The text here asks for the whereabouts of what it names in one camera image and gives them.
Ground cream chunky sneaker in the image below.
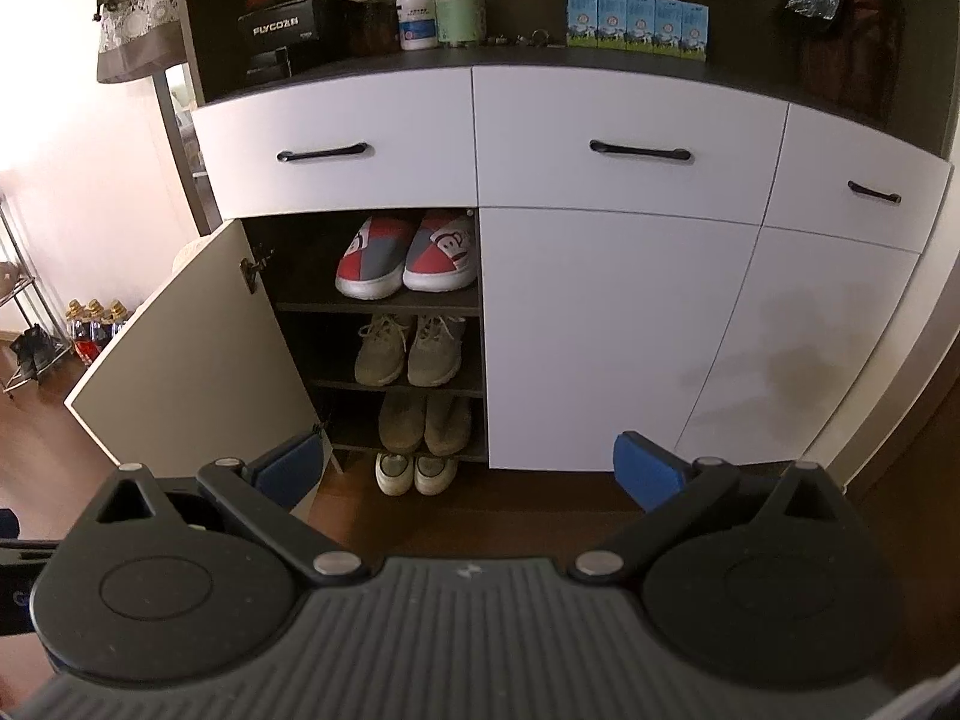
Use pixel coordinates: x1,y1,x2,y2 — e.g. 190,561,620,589
374,454,415,497
413,455,457,496

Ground red grey slipper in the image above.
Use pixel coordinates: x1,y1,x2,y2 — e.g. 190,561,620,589
335,215,415,301
402,210,477,294

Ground black shoes on rack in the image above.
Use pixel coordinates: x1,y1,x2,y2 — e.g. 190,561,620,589
10,325,64,380

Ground tan suede shoe left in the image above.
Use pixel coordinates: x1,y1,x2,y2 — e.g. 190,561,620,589
379,392,427,455

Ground grey lace-up shoe left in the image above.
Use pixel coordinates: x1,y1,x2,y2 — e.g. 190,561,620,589
355,314,412,387

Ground grey lace-up shoe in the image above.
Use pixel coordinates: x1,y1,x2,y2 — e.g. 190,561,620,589
409,314,466,388
355,314,412,387

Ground grey lace-up shoe right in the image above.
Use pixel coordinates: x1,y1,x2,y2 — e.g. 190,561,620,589
409,314,466,388

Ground white cabinet right door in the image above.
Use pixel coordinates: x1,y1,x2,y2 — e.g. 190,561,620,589
677,227,918,465

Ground bottles with gold caps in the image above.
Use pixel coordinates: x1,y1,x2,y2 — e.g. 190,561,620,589
65,299,132,366

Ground right white drawer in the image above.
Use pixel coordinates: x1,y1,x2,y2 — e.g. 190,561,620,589
765,104,950,254

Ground white drawer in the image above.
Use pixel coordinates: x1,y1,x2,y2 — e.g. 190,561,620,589
765,104,950,254
194,68,477,220
473,67,788,224

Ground left white drawer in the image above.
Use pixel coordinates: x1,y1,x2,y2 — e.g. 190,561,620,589
194,68,477,220

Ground middle white drawer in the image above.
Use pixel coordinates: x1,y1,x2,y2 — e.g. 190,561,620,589
473,67,788,224

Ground black flycoan box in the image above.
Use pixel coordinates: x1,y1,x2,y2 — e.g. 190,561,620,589
238,0,371,85

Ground blue milk carton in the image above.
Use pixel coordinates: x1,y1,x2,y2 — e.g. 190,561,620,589
625,0,656,54
596,0,628,50
680,2,709,62
566,0,599,47
652,0,683,57

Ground grey lace handbag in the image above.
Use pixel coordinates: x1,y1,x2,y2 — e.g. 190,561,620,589
93,0,187,85

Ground white pill bottle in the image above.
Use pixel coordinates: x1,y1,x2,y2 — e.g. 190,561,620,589
395,0,439,52

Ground green glass jar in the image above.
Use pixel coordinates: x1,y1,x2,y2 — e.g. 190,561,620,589
436,0,487,49

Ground metal wire rack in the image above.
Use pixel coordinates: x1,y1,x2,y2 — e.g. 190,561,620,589
2,197,73,398

